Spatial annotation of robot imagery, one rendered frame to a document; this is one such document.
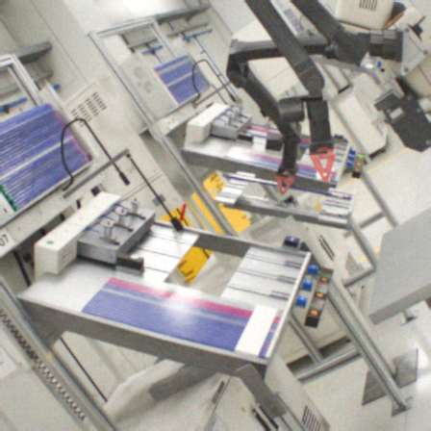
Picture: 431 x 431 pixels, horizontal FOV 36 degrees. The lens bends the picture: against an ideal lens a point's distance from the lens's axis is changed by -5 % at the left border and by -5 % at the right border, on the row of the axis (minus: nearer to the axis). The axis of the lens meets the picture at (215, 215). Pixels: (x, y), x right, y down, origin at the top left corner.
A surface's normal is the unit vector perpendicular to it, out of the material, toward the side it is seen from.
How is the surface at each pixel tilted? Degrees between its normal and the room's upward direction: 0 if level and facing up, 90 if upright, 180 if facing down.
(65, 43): 90
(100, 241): 43
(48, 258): 90
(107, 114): 90
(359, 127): 90
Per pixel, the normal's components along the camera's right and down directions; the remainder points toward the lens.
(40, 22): -0.27, 0.35
